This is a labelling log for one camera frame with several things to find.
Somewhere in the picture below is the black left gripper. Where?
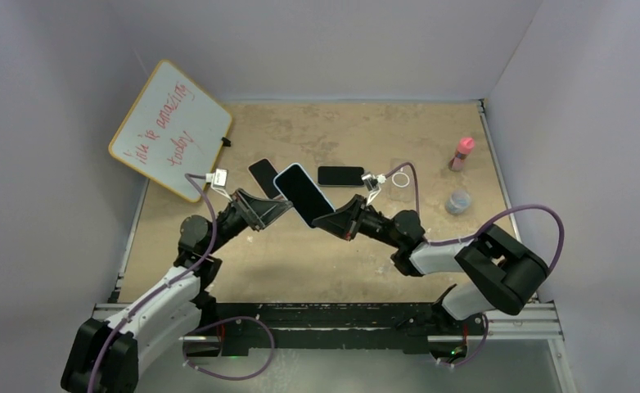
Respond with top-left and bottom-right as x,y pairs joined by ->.
205,189 -> 291,255

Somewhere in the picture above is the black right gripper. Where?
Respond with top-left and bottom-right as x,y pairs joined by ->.
313,194 -> 402,248

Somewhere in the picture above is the light blue phone case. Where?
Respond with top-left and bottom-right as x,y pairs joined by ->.
273,162 -> 337,229

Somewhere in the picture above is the black screen smartphone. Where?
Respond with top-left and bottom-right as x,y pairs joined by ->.
317,166 -> 365,187

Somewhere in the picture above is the clear phone case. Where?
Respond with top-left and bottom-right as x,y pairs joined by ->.
387,165 -> 415,203

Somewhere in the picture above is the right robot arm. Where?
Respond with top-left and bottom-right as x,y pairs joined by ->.
313,195 -> 552,333

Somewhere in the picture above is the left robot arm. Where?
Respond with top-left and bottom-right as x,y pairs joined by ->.
61,189 -> 293,392

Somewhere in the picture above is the pink cased smartphone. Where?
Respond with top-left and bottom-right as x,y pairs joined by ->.
248,158 -> 283,199

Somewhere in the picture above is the clear plastic cup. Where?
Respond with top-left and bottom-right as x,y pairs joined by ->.
444,189 -> 471,215

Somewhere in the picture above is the whiteboard with red writing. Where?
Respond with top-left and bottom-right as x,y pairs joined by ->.
108,59 -> 233,202

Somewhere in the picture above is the pink capped bottle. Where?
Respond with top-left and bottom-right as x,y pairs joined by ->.
448,137 -> 475,172

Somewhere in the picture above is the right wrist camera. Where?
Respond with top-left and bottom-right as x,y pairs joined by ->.
361,172 -> 386,206

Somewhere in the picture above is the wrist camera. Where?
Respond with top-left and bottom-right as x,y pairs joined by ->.
361,172 -> 386,206
205,169 -> 230,198

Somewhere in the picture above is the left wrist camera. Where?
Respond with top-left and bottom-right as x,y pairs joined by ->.
205,169 -> 230,198

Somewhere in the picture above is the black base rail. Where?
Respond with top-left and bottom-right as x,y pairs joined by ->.
165,287 -> 489,359

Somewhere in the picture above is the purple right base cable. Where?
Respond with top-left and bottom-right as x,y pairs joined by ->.
434,314 -> 489,370

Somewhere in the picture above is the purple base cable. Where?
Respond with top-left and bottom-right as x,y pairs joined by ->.
181,316 -> 276,382
434,314 -> 489,370

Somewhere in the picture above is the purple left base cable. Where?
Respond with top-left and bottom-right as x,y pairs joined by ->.
181,316 -> 276,382

